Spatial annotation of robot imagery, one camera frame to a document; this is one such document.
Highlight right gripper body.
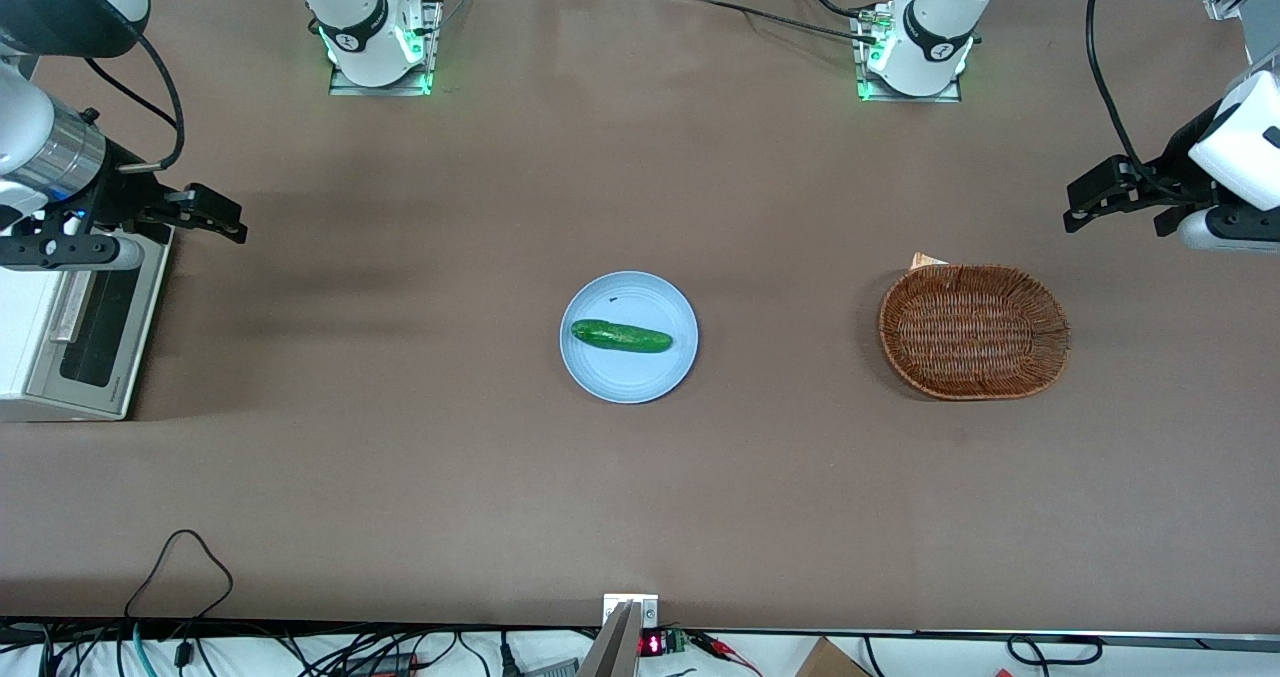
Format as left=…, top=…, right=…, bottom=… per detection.
left=60, top=162, right=171, bottom=238

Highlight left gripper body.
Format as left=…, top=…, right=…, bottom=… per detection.
left=1163, top=69, right=1280, bottom=210

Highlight glass oven door with handle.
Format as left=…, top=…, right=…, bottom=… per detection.
left=25, top=229, right=173, bottom=420

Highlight white toaster oven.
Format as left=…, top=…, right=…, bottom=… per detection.
left=0, top=227, right=173, bottom=423

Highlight brown wicker basket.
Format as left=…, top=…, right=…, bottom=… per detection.
left=879, top=263, right=1072, bottom=401

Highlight green cucumber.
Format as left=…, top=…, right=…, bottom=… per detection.
left=571, top=319, right=674, bottom=354

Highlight light blue plate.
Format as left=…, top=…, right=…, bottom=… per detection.
left=560, top=271, right=699, bottom=404

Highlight brown cardboard piece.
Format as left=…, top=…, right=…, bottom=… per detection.
left=795, top=637, right=873, bottom=677

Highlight grey metal beam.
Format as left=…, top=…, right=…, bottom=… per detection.
left=578, top=602, right=641, bottom=677

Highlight red clip leads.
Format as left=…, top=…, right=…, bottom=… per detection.
left=690, top=632, right=763, bottom=677

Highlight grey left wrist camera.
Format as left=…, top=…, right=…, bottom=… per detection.
left=1178, top=207, right=1280, bottom=254

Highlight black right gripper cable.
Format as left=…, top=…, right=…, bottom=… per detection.
left=85, top=32, right=187, bottom=173

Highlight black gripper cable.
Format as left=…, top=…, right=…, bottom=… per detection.
left=85, top=32, right=187, bottom=173
left=1085, top=0, right=1173, bottom=203

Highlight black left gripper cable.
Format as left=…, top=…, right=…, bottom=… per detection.
left=1085, top=0, right=1173, bottom=203

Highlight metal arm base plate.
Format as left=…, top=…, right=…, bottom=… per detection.
left=850, top=7, right=963, bottom=104
left=328, top=0, right=443, bottom=96

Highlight thin black looped cable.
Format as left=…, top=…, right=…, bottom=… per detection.
left=125, top=529, right=234, bottom=620

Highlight long black table cable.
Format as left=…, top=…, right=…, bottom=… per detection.
left=695, top=0, right=881, bottom=46

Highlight black coiled cable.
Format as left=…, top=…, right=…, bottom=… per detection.
left=1008, top=634, right=1104, bottom=666

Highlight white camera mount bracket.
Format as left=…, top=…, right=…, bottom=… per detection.
left=603, top=594, right=660, bottom=630

